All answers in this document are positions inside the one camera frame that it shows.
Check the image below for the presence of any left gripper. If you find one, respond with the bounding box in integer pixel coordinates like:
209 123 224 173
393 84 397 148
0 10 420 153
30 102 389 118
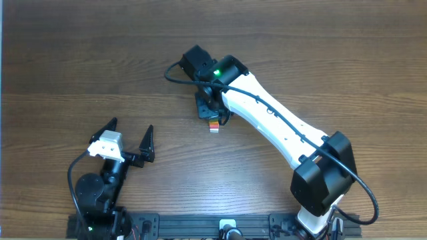
88 117 156 169

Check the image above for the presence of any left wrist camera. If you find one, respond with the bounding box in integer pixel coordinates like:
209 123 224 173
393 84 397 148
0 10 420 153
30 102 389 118
87 130 126 163

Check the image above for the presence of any mounting rail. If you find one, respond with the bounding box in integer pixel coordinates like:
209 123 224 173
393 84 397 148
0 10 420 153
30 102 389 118
65 212 363 240

